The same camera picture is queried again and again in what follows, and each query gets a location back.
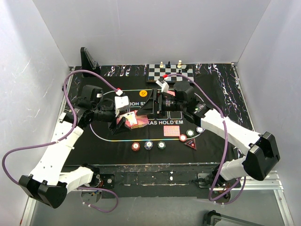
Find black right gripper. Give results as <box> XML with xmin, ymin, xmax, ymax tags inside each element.
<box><xmin>136</xmin><ymin>89</ymin><xmax>185</xmax><ymax>119</ymax></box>

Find red playing card box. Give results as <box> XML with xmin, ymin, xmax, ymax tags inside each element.
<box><xmin>117</xmin><ymin>111</ymin><xmax>138</xmax><ymax>127</ymax></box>

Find yellow big blind button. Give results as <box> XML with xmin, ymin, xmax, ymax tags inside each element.
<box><xmin>139</xmin><ymin>90</ymin><xmax>148</xmax><ymax>97</ymax></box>

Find red-backed playing card deck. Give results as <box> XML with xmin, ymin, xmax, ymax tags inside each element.
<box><xmin>128</xmin><ymin>110</ymin><xmax>149</xmax><ymax>129</ymax></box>

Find red poker chip stack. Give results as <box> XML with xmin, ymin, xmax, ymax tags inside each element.
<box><xmin>131</xmin><ymin>142</ymin><xmax>140</xmax><ymax>151</ymax></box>

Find dealt red-backed playing card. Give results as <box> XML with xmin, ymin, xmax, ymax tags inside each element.
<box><xmin>163</xmin><ymin>125</ymin><xmax>181</xmax><ymax>137</ymax></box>

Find blue poker chip stack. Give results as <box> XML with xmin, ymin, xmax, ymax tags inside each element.
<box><xmin>144</xmin><ymin>141</ymin><xmax>153</xmax><ymax>150</ymax></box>

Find green poker chip stack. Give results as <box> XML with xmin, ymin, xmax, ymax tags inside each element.
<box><xmin>158</xmin><ymin>141</ymin><xmax>166</xmax><ymax>150</ymax></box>

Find red chips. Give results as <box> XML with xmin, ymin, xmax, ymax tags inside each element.
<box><xmin>179</xmin><ymin>134</ymin><xmax>187</xmax><ymax>142</ymax></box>

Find green chips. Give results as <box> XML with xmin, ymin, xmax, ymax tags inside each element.
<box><xmin>186</xmin><ymin>129</ymin><xmax>194</xmax><ymax>137</ymax></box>

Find black triangular all-in marker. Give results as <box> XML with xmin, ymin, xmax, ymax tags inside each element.
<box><xmin>184</xmin><ymin>138</ymin><xmax>197</xmax><ymax>150</ymax></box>

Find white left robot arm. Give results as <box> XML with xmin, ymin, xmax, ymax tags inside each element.
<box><xmin>18</xmin><ymin>85</ymin><xmax>149</xmax><ymax>209</ymax></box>

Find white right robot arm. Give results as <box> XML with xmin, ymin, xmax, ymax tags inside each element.
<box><xmin>156</xmin><ymin>78</ymin><xmax>280</xmax><ymax>187</ymax></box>

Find black poker table mat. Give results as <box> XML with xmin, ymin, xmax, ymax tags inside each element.
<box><xmin>61</xmin><ymin>64</ymin><xmax>238</xmax><ymax>165</ymax></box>

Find black white chessboard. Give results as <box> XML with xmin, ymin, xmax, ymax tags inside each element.
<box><xmin>145</xmin><ymin>63</ymin><xmax>196</xmax><ymax>87</ymax></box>

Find white chess piece right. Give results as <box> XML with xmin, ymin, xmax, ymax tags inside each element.
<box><xmin>177</xmin><ymin>60</ymin><xmax>182</xmax><ymax>68</ymax></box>

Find black card dealer shoe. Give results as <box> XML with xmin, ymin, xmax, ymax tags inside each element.
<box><xmin>80</xmin><ymin>47</ymin><xmax>101</xmax><ymax>75</ymax></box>

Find black case corner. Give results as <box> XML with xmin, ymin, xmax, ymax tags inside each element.
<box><xmin>203</xmin><ymin>210</ymin><xmax>261</xmax><ymax>226</ymax></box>

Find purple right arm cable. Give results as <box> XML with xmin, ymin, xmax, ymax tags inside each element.
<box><xmin>163</xmin><ymin>74</ymin><xmax>247</xmax><ymax>206</ymax></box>

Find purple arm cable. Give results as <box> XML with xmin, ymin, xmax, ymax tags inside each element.
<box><xmin>1</xmin><ymin>69</ymin><xmax>124</xmax><ymax>213</ymax></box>
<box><xmin>163</xmin><ymin>74</ymin><xmax>247</xmax><ymax>206</ymax></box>

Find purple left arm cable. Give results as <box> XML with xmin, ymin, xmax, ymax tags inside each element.
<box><xmin>1</xmin><ymin>69</ymin><xmax>124</xmax><ymax>213</ymax></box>

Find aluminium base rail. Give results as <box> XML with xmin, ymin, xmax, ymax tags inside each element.
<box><xmin>29</xmin><ymin>169</ymin><xmax>284</xmax><ymax>192</ymax></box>

